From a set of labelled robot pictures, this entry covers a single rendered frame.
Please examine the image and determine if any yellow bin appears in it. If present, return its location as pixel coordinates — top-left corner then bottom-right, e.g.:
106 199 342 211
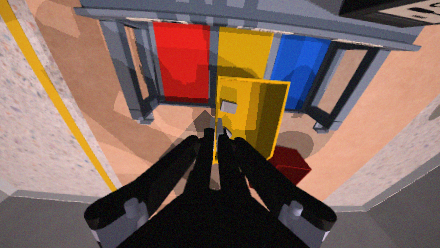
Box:
213 76 290 164

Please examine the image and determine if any dark red bin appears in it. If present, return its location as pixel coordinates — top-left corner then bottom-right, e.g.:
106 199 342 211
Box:
268 146 312 185

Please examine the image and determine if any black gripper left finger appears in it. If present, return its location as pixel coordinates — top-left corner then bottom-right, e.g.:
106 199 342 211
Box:
84 117 215 248

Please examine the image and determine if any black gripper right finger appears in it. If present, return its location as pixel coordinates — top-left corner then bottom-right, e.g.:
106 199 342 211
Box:
216 118 337 248

